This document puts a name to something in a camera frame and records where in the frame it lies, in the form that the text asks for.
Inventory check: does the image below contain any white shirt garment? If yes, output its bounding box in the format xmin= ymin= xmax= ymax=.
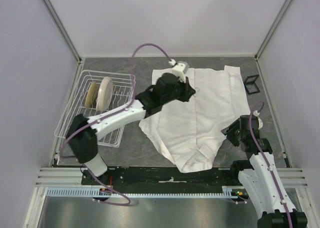
xmin=139 ymin=65 xmax=250 ymax=173

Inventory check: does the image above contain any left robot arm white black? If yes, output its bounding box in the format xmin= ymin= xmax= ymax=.
xmin=65 ymin=73 xmax=196 ymax=185

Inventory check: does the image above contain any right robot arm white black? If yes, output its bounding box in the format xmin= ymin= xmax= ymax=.
xmin=222 ymin=111 xmax=308 ymax=228

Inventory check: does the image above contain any black square open case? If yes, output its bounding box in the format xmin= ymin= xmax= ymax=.
xmin=243 ymin=74 xmax=260 ymax=95

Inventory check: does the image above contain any cream plate large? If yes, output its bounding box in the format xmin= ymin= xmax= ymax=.
xmin=96 ymin=76 xmax=113 ymax=112

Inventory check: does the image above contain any beige plate small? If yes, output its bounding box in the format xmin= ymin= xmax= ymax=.
xmin=84 ymin=82 xmax=98 ymax=108

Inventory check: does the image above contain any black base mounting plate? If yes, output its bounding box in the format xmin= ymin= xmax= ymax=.
xmin=80 ymin=166 xmax=251 ymax=189

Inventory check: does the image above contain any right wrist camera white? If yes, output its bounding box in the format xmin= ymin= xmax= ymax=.
xmin=252 ymin=110 xmax=263 ymax=130

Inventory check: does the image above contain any white wire dish rack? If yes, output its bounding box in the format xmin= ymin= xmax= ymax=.
xmin=54 ymin=70 xmax=133 ymax=139

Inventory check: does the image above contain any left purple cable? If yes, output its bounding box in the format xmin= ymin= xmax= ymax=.
xmin=59 ymin=42 xmax=176 ymax=207

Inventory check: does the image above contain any light blue cable duct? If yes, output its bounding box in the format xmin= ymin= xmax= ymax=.
xmin=46 ymin=187 xmax=236 ymax=198

